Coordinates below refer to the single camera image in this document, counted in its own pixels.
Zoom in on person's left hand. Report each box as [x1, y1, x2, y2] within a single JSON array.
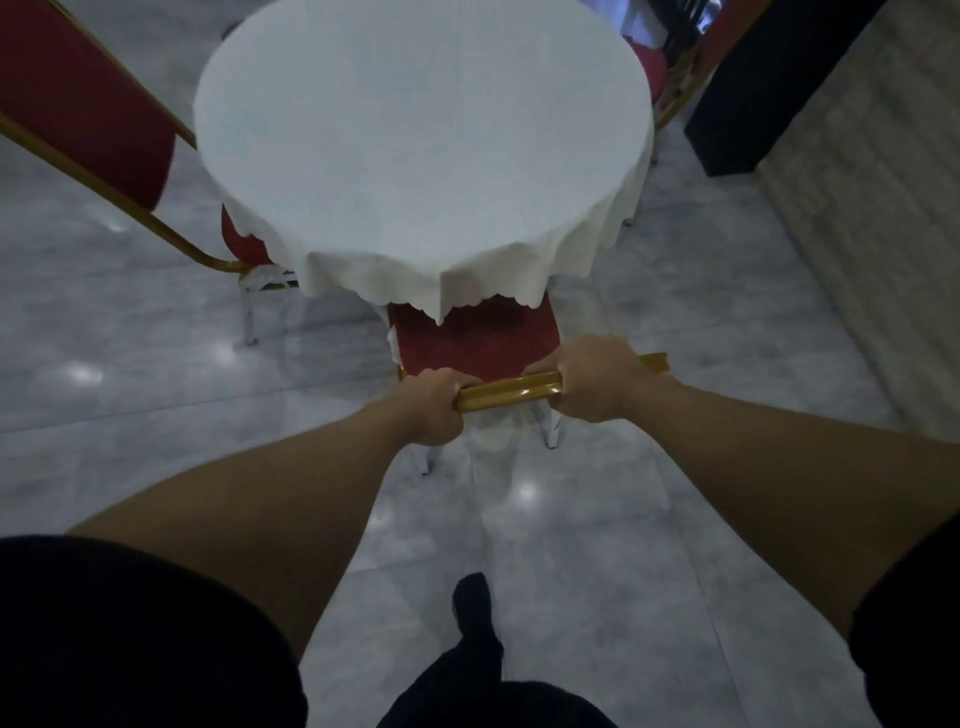
[[389, 366, 483, 449]]

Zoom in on person's black trousers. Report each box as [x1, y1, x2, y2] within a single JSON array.
[[377, 633, 620, 728]]

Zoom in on person's right hand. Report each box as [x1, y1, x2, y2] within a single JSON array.
[[522, 333, 655, 425]]

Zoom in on person's black shoe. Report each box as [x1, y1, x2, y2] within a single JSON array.
[[451, 572, 498, 646]]

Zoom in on person's left forearm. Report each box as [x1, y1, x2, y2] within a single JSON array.
[[67, 393, 415, 663]]

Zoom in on white round tablecloth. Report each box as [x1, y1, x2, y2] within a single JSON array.
[[192, 0, 656, 326]]

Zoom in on red gold-framed banquet chair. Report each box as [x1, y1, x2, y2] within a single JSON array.
[[0, 0, 301, 348], [622, 0, 774, 166], [386, 292, 670, 477]]

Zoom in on person's right forearm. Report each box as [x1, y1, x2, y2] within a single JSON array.
[[624, 373, 960, 640]]

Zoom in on black pillar base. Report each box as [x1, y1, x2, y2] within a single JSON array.
[[684, 0, 890, 178]]

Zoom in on person's black shirt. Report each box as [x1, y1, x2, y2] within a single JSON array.
[[0, 510, 960, 728]]

